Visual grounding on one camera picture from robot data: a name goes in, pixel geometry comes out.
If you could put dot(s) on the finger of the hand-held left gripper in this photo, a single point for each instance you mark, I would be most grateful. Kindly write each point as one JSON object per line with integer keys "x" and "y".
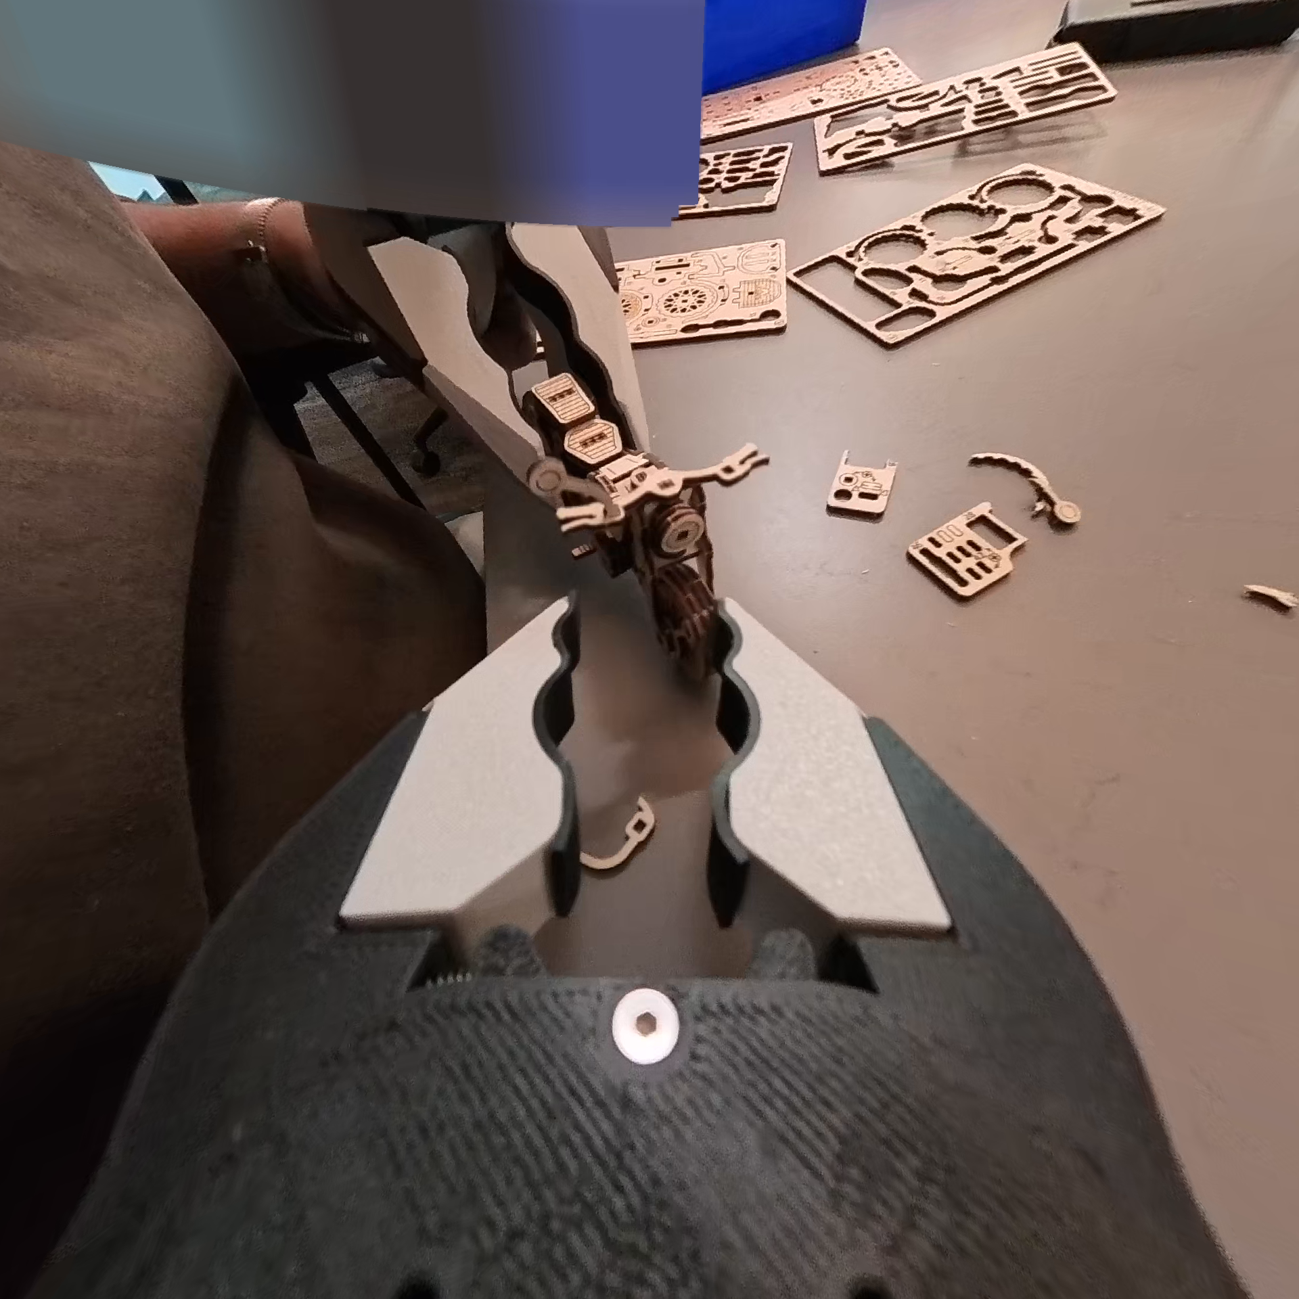
{"x": 599, "y": 304}
{"x": 447, "y": 354}

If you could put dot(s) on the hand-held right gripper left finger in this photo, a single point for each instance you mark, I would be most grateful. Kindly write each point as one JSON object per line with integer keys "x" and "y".
{"x": 457, "y": 801}

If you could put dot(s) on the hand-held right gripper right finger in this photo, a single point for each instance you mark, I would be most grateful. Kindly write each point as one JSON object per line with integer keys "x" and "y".
{"x": 822, "y": 811}

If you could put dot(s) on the small wooden hook piece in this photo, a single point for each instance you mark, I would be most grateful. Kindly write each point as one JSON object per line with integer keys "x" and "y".
{"x": 638, "y": 821}

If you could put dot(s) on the wooden motorcycle model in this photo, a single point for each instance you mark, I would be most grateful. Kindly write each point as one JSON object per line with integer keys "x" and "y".
{"x": 670, "y": 527}

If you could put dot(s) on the person's left forearm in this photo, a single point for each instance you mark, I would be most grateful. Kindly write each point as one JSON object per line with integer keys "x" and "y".
{"x": 192, "y": 262}

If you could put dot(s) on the grey desk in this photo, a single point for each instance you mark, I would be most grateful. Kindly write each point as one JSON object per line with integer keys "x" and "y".
{"x": 1015, "y": 811}

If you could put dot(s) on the person's left hand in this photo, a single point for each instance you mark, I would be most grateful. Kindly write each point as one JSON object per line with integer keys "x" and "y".
{"x": 310, "y": 284}

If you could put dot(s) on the uncut engraved wooden sheet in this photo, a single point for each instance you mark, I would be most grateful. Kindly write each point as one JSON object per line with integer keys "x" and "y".
{"x": 701, "y": 293}

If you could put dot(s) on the wooden sheet with three holes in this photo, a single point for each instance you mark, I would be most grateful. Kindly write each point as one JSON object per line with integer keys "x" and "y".
{"x": 777, "y": 191}

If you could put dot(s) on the large wooden sheet, gear holes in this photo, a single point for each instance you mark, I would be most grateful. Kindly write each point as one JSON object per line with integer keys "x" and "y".
{"x": 842, "y": 289}

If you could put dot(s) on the wooden sheet with slot cutouts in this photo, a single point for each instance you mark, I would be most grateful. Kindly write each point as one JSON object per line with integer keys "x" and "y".
{"x": 842, "y": 151}

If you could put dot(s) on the slotted wooden panel piece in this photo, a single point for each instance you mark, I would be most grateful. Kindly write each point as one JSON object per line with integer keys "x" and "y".
{"x": 964, "y": 558}

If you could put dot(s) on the wooden sheet with fine cutouts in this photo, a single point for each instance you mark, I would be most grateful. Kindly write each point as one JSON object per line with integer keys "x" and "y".
{"x": 812, "y": 95}

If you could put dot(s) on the small square wooden piece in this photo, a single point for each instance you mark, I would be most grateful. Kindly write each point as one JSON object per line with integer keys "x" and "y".
{"x": 860, "y": 487}

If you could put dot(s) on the blue plastic bin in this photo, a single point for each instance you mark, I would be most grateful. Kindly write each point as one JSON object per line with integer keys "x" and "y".
{"x": 782, "y": 40}

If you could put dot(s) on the person's brown sweater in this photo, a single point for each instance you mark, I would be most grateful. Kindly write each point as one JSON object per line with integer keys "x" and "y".
{"x": 123, "y": 609}

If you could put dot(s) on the small wood splinter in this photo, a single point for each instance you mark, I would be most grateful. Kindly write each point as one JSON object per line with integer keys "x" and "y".
{"x": 1273, "y": 597}

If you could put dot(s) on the long black box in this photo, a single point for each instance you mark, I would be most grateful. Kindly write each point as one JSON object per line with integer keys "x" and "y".
{"x": 1188, "y": 29}

